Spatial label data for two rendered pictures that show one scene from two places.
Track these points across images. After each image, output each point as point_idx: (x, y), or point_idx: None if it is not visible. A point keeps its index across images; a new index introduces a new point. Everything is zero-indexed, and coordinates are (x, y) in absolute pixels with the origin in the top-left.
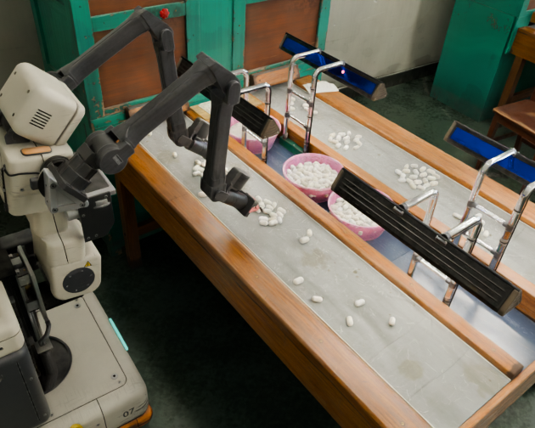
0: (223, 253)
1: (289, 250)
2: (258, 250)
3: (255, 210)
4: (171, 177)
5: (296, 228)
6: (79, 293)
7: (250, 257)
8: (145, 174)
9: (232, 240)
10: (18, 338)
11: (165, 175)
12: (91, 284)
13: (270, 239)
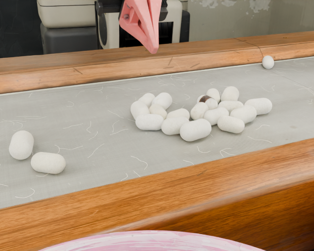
0: (61, 54)
1: (12, 125)
2: (56, 94)
3: (145, 43)
4: (311, 42)
5: (99, 152)
6: (103, 46)
7: (22, 68)
8: (308, 32)
9: (91, 61)
10: (42, 11)
11: (313, 39)
12: (106, 44)
13: (82, 109)
